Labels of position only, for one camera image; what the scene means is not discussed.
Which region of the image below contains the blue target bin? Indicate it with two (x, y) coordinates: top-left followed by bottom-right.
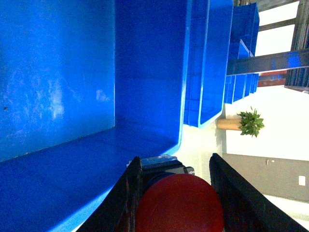
(0, 0), (192, 232)

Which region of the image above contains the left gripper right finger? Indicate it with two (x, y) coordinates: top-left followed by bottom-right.
(209, 153), (307, 232)

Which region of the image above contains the red button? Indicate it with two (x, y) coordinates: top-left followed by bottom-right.
(126, 154), (225, 232)

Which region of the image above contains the metal roller rack frame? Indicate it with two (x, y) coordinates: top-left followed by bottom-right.
(227, 0), (309, 91)

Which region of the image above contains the potted green plant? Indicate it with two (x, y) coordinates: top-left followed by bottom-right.
(216, 107), (265, 138)

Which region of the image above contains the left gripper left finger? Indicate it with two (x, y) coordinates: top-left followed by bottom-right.
(82, 157), (142, 232)

